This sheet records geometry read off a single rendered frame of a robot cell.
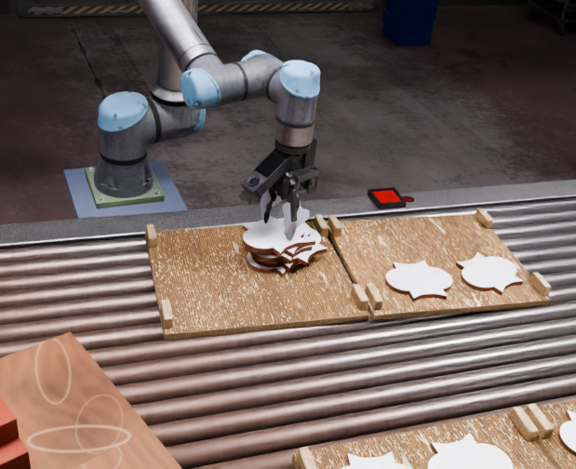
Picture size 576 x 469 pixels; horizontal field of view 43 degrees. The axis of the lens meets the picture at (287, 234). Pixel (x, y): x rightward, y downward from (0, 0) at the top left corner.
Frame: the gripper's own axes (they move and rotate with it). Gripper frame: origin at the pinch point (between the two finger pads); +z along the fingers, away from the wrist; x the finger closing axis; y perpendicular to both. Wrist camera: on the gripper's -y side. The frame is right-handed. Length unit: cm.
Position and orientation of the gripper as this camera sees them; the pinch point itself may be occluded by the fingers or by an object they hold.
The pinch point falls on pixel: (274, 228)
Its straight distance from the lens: 154.0
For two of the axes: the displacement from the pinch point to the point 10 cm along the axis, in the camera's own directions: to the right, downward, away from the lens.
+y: 7.5, -3.0, 5.9
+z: -1.0, 8.3, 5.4
